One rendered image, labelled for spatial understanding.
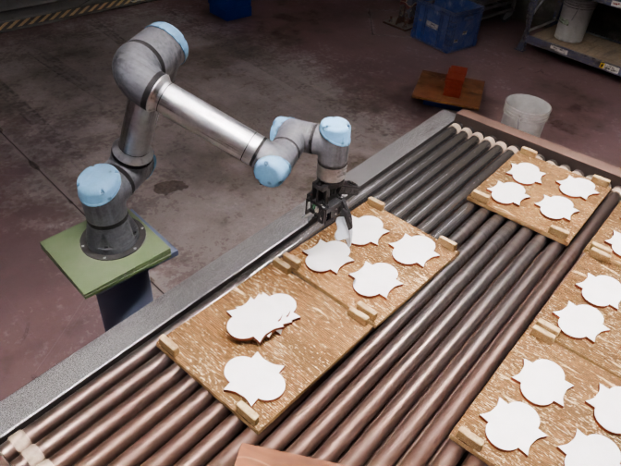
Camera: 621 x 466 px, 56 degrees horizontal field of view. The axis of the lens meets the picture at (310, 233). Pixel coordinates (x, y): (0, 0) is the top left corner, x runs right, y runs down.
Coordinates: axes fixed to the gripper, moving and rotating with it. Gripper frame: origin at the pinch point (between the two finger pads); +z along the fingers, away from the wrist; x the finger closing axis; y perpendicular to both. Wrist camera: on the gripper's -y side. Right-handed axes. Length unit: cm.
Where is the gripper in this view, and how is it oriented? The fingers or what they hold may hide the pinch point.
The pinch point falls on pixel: (330, 233)
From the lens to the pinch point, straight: 162.4
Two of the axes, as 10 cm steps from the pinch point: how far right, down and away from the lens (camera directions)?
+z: -0.6, 7.7, 6.3
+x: 7.4, 4.6, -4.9
